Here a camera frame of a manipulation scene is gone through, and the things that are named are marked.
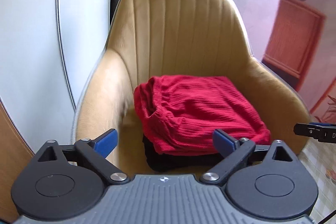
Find tan upholstered armchair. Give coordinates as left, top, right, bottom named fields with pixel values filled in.
left=71, top=0, right=315, bottom=180

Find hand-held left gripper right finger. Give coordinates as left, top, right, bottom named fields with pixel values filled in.
left=202, top=129, right=294, bottom=186

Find black cable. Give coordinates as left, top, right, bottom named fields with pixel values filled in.
left=319, top=215, right=336, bottom=224

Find brown wooden cabinet side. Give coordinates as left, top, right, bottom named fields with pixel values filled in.
left=0, top=102, right=36, bottom=223

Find red ribbed knit pants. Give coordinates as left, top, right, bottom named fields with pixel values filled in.
left=133, top=75, right=271, bottom=155

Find black folded garment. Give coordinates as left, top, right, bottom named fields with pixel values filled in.
left=142, top=135, right=223, bottom=172

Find white wardrobe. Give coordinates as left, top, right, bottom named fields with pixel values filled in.
left=0, top=0, right=113, bottom=156

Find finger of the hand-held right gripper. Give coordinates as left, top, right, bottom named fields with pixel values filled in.
left=293, top=122, right=336, bottom=144

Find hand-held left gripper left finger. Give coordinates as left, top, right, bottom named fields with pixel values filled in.
left=35, top=129, right=130, bottom=186

